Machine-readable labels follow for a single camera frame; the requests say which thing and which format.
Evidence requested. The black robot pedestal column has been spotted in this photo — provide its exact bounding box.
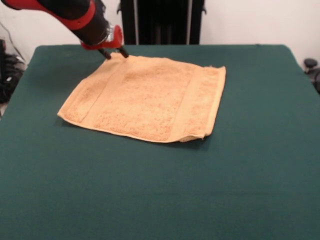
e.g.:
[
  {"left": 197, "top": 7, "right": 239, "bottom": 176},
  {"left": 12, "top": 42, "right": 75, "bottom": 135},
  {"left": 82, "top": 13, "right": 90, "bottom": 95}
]
[{"left": 117, "top": 0, "right": 207, "bottom": 46}]

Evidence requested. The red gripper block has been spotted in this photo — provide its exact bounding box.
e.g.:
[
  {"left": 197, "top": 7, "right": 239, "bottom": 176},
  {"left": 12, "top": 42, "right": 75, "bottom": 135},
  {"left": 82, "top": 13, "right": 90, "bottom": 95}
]
[{"left": 80, "top": 24, "right": 130, "bottom": 61}]

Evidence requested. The tan terry towel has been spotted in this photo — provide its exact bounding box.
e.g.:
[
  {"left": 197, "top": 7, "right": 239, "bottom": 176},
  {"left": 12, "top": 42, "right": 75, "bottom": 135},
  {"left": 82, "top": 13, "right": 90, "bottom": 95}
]
[{"left": 56, "top": 51, "right": 227, "bottom": 144}]

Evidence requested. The dark green table cloth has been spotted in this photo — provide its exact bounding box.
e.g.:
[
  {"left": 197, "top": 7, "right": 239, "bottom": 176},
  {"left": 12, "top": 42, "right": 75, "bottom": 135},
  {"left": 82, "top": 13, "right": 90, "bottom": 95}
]
[{"left": 0, "top": 43, "right": 320, "bottom": 240}]

